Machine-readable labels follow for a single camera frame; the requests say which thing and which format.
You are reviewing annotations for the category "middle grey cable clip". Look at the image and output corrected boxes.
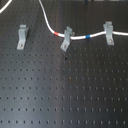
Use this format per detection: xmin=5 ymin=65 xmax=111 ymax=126
xmin=60 ymin=26 xmax=74 ymax=52

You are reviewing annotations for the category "grey cable clip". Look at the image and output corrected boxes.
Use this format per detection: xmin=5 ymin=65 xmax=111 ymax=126
xmin=103 ymin=21 xmax=114 ymax=45
xmin=60 ymin=26 xmax=74 ymax=52
xmin=17 ymin=25 xmax=29 ymax=50

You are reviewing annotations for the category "white cable with coloured marks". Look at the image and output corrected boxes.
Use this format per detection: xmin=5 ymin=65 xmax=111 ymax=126
xmin=38 ymin=0 xmax=128 ymax=41

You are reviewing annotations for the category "left grey cable clip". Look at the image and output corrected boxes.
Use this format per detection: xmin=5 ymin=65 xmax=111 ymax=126
xmin=17 ymin=25 xmax=29 ymax=50

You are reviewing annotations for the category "right grey cable clip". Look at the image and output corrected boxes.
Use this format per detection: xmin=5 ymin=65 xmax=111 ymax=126
xmin=103 ymin=21 xmax=114 ymax=45

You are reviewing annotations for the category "white cable at corner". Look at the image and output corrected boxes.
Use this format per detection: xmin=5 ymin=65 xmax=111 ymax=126
xmin=0 ymin=1 xmax=11 ymax=14

